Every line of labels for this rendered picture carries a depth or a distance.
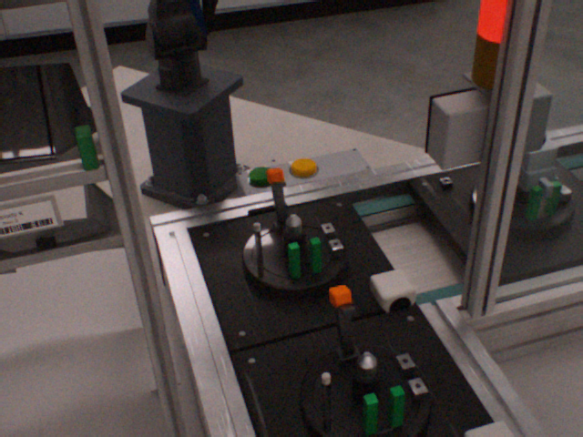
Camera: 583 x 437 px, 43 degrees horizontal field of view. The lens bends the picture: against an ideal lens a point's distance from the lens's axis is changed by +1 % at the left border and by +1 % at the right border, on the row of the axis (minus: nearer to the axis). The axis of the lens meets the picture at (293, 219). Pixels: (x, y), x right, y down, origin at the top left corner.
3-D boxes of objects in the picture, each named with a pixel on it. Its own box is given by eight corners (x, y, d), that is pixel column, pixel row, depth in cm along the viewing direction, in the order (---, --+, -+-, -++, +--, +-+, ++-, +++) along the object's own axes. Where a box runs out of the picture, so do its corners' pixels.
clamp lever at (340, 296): (336, 350, 82) (327, 288, 80) (352, 345, 83) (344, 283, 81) (347, 363, 79) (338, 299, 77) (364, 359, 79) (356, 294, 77)
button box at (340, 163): (238, 202, 121) (234, 170, 117) (356, 176, 126) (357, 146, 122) (249, 227, 116) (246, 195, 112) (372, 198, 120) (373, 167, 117)
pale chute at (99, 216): (33, 258, 98) (30, 225, 99) (133, 247, 99) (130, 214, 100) (-51, 237, 70) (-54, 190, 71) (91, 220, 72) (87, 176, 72)
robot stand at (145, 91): (189, 154, 141) (175, 57, 128) (252, 174, 134) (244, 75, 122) (138, 193, 131) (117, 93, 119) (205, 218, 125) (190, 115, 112)
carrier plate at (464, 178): (405, 190, 113) (406, 179, 112) (543, 159, 119) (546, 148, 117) (485, 292, 95) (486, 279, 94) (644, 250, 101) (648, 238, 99)
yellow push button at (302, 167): (288, 170, 119) (288, 160, 117) (311, 165, 120) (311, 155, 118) (296, 184, 116) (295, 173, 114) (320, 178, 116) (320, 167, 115)
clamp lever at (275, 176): (273, 222, 101) (265, 169, 99) (288, 219, 101) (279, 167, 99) (281, 229, 98) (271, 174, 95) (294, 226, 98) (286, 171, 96)
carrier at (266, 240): (190, 240, 106) (179, 168, 98) (346, 205, 111) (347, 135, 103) (231, 362, 88) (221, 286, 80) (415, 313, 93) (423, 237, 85)
